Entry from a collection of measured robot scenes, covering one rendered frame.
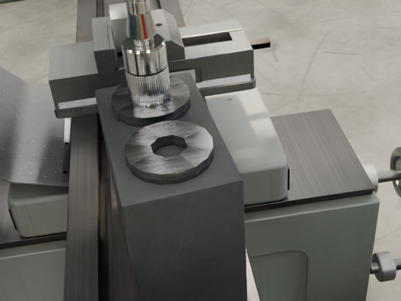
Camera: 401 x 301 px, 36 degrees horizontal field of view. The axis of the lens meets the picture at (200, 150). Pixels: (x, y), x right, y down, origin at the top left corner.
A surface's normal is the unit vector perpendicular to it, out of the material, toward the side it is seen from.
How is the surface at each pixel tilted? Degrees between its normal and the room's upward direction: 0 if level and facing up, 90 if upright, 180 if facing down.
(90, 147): 0
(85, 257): 0
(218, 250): 90
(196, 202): 90
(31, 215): 90
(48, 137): 17
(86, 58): 0
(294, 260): 90
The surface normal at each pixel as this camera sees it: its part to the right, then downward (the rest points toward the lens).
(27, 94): 0.40, -0.77
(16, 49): -0.07, -0.79
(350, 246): 0.14, 0.59
